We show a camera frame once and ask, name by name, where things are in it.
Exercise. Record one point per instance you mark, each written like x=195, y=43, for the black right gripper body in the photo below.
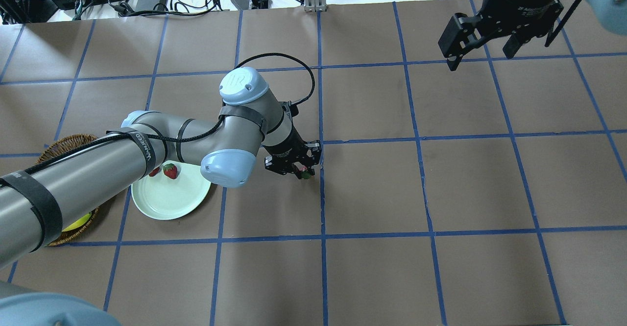
x=520, y=3

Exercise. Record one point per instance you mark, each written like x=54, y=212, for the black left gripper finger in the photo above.
x=283, y=167
x=313, y=153

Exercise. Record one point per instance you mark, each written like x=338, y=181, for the light green plate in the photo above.
x=161, y=198

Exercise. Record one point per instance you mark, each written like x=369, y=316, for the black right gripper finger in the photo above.
x=460, y=36
x=516, y=40

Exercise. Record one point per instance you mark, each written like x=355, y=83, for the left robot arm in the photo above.
x=39, y=202

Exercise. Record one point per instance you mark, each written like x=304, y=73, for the wicker basket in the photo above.
x=58, y=148

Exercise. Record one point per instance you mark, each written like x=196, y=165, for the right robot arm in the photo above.
x=610, y=13

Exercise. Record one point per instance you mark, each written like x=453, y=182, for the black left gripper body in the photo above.
x=285, y=144

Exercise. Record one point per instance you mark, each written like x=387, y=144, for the yellow banana bunch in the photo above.
x=79, y=223

